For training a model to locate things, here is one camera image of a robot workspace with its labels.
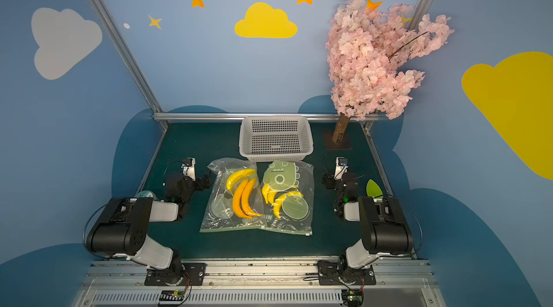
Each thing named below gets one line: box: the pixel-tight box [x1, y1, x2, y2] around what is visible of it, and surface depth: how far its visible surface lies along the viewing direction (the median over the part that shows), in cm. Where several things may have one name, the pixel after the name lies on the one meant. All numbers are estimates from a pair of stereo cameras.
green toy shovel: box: [365, 178, 384, 199], surface depth 98 cm
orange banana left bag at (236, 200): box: [231, 178, 254, 220], surface depth 92 cm
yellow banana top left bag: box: [225, 168, 257, 193], surface depth 96 cm
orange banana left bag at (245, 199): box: [241, 178, 263, 217], surface depth 92 cm
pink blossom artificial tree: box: [325, 0, 456, 144], surface depth 72 cm
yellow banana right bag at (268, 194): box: [262, 183, 278, 204], surface depth 95 cm
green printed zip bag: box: [262, 161, 314, 236], surface depth 93 cm
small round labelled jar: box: [137, 190, 157, 200], surface depth 87 cm
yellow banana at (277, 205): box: [272, 190, 304, 220], surface depth 92 cm
